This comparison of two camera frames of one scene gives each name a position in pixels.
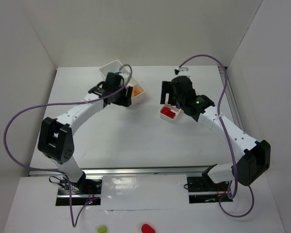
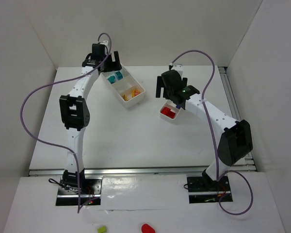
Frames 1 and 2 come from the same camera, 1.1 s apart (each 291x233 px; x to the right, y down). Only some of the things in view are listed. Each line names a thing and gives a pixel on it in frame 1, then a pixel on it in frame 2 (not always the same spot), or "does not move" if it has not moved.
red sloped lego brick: (166, 110) does not move
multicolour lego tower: (135, 92) does not move
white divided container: (137, 92) does not move
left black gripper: (125, 97) -> (112, 64)
